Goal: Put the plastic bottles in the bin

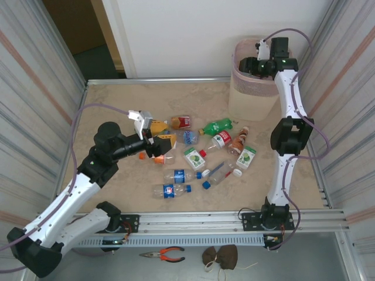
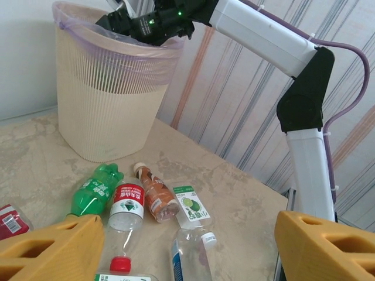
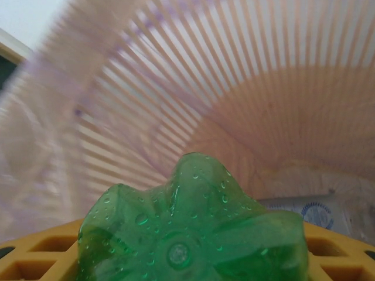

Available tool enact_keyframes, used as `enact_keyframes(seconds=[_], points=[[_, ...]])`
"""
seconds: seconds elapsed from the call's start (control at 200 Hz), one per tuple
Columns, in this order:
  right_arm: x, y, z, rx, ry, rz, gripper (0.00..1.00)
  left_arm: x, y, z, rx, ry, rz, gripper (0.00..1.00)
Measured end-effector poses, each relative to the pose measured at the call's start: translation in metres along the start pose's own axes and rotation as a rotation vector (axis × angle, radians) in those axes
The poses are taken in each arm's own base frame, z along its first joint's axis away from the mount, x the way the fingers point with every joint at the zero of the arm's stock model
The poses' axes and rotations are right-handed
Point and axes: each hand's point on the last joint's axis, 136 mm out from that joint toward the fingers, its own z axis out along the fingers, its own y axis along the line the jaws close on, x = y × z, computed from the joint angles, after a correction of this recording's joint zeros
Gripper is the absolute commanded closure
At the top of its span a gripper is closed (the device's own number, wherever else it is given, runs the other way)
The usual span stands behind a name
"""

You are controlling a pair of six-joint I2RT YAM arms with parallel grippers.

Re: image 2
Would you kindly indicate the cream slatted waste bin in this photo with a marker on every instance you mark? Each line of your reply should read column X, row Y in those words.
column 102, row 123

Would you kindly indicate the clear bottle red label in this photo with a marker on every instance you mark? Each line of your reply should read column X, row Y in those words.
column 127, row 202

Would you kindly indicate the clear bottle blue cap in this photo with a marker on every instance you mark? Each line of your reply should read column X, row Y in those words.
column 187, row 257

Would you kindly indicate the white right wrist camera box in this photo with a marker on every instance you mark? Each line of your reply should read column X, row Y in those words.
column 130, row 7

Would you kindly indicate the square bottle lime label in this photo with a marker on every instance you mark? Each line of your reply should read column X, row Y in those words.
column 126, row 277
column 190, row 205

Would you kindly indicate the brown label drink bottle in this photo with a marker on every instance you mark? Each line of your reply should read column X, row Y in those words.
column 156, row 196

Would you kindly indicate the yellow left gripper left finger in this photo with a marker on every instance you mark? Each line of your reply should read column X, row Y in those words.
column 44, row 251

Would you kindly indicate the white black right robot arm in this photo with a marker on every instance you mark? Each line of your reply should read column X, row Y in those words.
column 263, row 35

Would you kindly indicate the amber bottle red label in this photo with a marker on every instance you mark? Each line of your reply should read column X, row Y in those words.
column 11, row 222

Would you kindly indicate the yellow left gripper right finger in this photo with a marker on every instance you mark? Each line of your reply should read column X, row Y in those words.
column 322, row 251

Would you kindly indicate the translucent purple bin liner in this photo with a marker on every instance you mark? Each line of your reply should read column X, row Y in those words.
column 152, row 70

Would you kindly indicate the green bottle with label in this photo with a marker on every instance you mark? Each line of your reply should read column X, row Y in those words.
column 90, row 193

